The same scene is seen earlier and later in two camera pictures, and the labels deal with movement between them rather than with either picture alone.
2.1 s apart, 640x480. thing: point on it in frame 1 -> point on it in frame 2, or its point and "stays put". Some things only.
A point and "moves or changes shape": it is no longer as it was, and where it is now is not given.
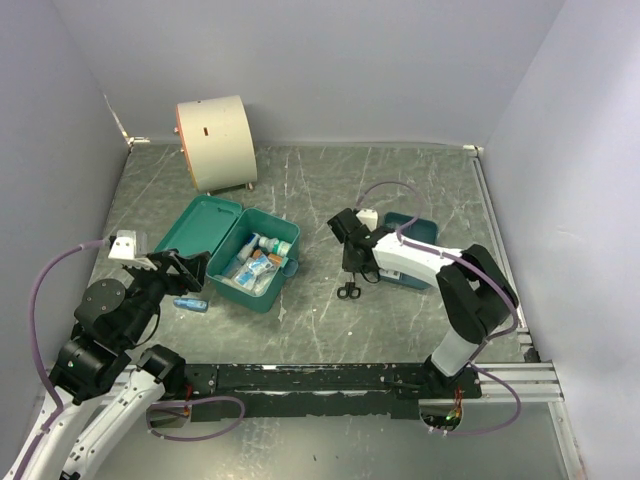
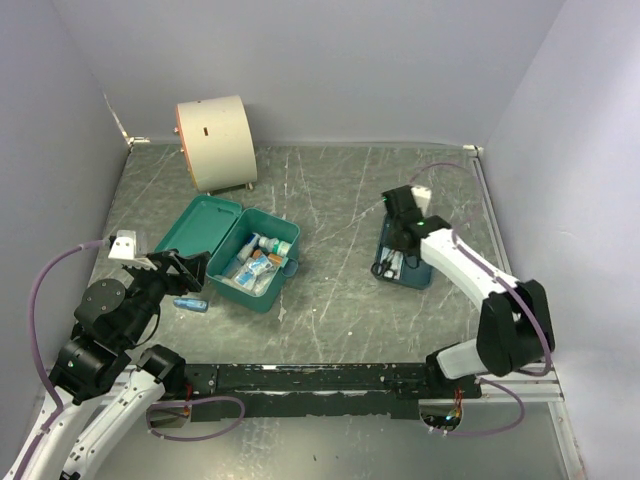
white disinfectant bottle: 275,245 stays put
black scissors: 349,290 moves or changes shape
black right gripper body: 349,264 -> 393,241
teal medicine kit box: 250,250 stays put
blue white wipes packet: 250,269 stays put
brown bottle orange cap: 275,259 stays put
